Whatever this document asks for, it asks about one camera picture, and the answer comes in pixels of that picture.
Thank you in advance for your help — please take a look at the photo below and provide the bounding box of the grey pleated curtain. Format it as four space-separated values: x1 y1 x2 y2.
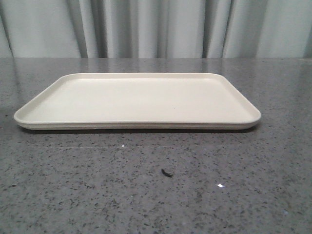
0 0 312 59

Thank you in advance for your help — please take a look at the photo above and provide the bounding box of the small dark debris piece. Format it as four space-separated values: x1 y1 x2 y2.
161 169 173 177

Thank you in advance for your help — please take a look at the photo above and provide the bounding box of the cream rectangular plastic tray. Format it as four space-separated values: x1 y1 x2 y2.
14 73 261 130

